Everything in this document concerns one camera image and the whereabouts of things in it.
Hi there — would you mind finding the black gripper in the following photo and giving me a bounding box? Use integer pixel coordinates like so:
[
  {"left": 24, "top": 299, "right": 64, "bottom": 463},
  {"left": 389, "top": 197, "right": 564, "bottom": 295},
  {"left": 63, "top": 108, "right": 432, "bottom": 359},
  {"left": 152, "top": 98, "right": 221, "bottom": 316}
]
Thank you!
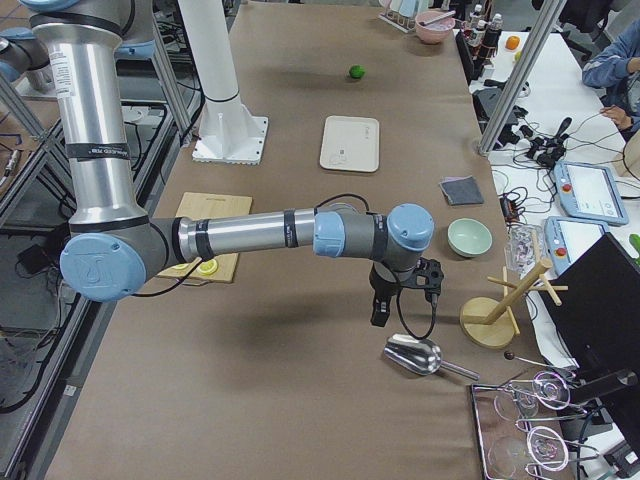
[{"left": 369, "top": 262, "right": 413, "bottom": 327}]

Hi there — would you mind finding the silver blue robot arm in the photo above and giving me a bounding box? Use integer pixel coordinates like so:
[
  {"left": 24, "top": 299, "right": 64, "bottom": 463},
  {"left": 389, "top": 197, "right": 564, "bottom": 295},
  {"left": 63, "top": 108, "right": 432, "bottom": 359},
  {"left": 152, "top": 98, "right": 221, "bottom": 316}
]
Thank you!
[{"left": 28, "top": 1, "right": 443, "bottom": 326}]

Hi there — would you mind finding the white rectangular tray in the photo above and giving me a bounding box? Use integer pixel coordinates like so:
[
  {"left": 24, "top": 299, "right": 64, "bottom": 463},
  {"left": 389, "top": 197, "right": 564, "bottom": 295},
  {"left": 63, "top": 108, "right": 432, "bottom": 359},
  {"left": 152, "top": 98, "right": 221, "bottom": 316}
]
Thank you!
[{"left": 319, "top": 115, "right": 380, "bottom": 173}]

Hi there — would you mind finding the metal glass rack tray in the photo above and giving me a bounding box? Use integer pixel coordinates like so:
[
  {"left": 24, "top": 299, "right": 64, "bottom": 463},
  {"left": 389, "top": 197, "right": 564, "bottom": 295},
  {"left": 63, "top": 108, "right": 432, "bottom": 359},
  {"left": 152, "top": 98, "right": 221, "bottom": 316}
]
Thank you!
[{"left": 470, "top": 380, "right": 601, "bottom": 479}]

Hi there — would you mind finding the metal scoop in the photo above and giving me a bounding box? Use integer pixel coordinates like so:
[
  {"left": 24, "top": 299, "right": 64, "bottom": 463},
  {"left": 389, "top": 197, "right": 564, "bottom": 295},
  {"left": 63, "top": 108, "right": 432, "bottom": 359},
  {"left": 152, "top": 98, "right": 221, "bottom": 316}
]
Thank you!
[{"left": 383, "top": 333, "right": 480, "bottom": 381}]

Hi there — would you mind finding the wooden mug tree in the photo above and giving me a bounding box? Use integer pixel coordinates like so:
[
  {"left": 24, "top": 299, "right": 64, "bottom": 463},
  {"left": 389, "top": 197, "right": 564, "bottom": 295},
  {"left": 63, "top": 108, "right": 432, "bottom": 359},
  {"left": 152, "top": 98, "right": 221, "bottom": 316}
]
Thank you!
[{"left": 459, "top": 232, "right": 568, "bottom": 349}]

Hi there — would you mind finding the mint green bowl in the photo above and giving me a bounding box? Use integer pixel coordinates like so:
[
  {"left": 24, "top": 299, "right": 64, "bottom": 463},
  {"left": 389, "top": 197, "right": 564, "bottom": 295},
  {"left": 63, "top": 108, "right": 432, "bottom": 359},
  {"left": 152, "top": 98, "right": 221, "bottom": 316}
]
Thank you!
[{"left": 447, "top": 218, "right": 493, "bottom": 258}]

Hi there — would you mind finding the grey folded cloth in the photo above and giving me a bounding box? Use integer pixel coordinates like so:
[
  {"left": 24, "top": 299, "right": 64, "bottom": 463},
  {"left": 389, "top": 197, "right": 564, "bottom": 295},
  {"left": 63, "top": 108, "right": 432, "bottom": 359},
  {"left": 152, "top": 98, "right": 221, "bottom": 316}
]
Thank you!
[{"left": 439, "top": 176, "right": 484, "bottom": 206}]

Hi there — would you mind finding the clear plastic bag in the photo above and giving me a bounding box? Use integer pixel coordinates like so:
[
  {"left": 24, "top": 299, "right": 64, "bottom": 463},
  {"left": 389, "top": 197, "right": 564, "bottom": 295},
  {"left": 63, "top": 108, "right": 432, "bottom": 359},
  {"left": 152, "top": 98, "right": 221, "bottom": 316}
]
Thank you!
[{"left": 505, "top": 225, "right": 545, "bottom": 274}]

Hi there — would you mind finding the clear glass upper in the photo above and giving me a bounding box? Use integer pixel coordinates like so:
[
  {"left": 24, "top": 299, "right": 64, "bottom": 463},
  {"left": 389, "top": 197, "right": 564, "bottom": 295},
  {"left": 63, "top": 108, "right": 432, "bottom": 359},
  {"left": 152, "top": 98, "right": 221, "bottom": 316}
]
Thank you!
[{"left": 531, "top": 371, "right": 570, "bottom": 410}]

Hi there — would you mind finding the clear glass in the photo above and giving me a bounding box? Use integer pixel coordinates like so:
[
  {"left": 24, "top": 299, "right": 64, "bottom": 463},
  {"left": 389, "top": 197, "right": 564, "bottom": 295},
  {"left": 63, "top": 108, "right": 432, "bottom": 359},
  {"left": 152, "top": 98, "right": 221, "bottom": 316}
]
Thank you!
[
  {"left": 531, "top": 371, "right": 570, "bottom": 410},
  {"left": 526, "top": 426, "right": 569, "bottom": 471}
]

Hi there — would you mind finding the blue teach pendant lower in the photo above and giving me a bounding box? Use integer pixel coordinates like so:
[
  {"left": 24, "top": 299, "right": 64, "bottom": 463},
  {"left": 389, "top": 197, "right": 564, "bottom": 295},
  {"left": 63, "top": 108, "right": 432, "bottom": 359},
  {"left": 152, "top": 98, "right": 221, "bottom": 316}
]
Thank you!
[{"left": 544, "top": 216, "right": 609, "bottom": 275}]

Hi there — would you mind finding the blue teach pendant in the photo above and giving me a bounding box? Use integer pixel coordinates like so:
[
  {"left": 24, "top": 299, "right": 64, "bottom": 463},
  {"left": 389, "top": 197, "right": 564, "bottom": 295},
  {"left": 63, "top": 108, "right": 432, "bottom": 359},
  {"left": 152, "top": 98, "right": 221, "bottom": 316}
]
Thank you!
[
  {"left": 544, "top": 216, "right": 609, "bottom": 275},
  {"left": 553, "top": 160, "right": 629, "bottom": 226}
]

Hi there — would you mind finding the wooden cutting board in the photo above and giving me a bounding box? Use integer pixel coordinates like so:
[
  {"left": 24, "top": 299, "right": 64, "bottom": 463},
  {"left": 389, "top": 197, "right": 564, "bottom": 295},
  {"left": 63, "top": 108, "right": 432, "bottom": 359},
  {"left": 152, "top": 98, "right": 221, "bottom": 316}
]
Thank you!
[{"left": 156, "top": 191, "right": 254, "bottom": 285}]

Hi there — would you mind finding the black monitor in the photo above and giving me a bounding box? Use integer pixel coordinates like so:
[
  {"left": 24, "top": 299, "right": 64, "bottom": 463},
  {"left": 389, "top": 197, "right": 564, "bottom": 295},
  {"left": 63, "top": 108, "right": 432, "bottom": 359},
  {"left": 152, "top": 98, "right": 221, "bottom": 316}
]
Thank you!
[{"left": 542, "top": 233, "right": 639, "bottom": 374}]

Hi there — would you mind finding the clear glass lower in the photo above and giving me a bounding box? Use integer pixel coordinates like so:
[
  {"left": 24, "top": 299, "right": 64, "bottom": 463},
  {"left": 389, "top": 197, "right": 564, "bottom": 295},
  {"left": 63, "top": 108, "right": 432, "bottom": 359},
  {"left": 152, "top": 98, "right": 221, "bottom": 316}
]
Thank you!
[{"left": 526, "top": 426, "right": 569, "bottom": 471}]

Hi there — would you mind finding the blue teach pendant upper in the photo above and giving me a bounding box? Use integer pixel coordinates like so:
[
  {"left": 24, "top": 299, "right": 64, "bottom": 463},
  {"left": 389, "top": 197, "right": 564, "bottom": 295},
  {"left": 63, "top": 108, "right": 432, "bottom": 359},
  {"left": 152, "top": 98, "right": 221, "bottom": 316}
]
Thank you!
[{"left": 553, "top": 160, "right": 629, "bottom": 226}]

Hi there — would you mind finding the green lime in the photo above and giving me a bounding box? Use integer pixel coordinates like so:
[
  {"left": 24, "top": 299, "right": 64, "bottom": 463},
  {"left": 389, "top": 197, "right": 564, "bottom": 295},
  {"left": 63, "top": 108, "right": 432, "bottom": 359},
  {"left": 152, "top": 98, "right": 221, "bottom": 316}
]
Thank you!
[{"left": 348, "top": 64, "right": 366, "bottom": 80}]

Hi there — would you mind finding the pink bowl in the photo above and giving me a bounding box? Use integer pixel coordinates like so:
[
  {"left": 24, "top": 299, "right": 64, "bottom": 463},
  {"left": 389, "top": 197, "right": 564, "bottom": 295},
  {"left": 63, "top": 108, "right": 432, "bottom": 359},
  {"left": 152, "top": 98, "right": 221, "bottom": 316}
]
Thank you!
[{"left": 415, "top": 11, "right": 456, "bottom": 44}]

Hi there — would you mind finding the dark bottle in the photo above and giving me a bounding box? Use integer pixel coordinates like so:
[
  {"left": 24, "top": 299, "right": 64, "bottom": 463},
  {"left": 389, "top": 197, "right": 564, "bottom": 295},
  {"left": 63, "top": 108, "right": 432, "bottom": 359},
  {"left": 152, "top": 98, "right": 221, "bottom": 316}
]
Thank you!
[{"left": 485, "top": 13, "right": 503, "bottom": 57}]

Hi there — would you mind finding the white dish rack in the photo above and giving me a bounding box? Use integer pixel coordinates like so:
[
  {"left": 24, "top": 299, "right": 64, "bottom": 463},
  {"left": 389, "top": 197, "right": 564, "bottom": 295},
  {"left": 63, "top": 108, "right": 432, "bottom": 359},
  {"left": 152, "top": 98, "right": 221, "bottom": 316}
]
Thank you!
[{"left": 377, "top": 0, "right": 423, "bottom": 33}]

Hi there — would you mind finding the orange fruit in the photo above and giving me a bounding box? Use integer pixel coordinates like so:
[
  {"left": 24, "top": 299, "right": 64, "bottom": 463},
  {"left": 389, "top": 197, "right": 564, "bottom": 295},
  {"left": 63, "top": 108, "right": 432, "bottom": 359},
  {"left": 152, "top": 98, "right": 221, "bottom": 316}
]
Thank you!
[{"left": 505, "top": 35, "right": 520, "bottom": 51}]

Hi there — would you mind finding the person in blue jacket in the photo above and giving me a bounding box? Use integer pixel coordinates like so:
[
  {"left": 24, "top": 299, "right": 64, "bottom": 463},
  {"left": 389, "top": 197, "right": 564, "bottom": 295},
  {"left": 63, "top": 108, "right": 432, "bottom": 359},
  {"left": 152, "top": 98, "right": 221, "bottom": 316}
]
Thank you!
[{"left": 582, "top": 19, "right": 639, "bottom": 139}]

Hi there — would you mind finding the black camera cable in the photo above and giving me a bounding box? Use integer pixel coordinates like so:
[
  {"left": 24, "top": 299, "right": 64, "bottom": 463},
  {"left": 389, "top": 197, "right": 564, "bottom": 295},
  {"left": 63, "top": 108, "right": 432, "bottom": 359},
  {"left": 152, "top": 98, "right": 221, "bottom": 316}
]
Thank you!
[{"left": 392, "top": 287, "right": 439, "bottom": 342}]

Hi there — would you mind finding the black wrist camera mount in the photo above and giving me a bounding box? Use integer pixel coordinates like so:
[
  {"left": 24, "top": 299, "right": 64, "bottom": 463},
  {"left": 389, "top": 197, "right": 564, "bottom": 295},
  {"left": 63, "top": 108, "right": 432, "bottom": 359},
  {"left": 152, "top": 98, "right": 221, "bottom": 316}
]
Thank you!
[{"left": 402, "top": 257, "right": 444, "bottom": 295}]

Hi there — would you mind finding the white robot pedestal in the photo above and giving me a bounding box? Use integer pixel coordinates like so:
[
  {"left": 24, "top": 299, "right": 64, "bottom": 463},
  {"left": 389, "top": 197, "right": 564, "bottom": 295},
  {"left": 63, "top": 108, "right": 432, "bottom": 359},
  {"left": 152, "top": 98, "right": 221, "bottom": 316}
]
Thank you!
[{"left": 179, "top": 0, "right": 269, "bottom": 166}]

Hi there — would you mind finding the aluminium frame post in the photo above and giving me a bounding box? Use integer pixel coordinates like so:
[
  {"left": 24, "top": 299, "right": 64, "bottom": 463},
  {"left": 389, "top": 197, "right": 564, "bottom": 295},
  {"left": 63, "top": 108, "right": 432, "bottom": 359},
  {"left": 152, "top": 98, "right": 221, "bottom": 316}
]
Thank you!
[{"left": 477, "top": 0, "right": 566, "bottom": 157}]

